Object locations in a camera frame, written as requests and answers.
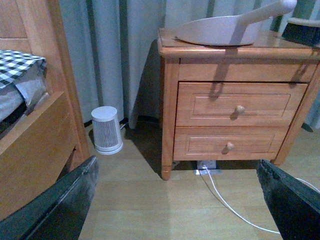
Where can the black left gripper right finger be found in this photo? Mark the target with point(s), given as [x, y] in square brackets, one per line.
[294, 206]

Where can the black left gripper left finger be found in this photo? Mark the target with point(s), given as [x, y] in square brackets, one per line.
[59, 212]

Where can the beige plastic dustpan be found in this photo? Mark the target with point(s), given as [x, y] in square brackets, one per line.
[235, 30]

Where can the white small fan heater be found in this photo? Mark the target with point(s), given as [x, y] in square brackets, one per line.
[106, 130]

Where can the white power strip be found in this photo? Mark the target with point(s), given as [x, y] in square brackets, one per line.
[207, 167]

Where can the wooden nightstand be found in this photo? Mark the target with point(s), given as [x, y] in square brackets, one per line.
[271, 59]

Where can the lower nightstand drawer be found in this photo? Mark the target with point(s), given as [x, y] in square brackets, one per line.
[227, 143]

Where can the grey mattress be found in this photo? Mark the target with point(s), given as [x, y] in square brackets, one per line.
[28, 90]

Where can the black white checkered bedsheet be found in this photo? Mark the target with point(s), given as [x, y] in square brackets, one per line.
[15, 64]

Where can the black bristle hand brush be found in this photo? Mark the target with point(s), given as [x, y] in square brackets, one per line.
[302, 31]

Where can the grey curtain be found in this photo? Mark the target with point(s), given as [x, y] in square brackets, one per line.
[113, 49]

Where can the wooden bed frame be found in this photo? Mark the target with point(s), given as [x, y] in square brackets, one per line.
[51, 138]

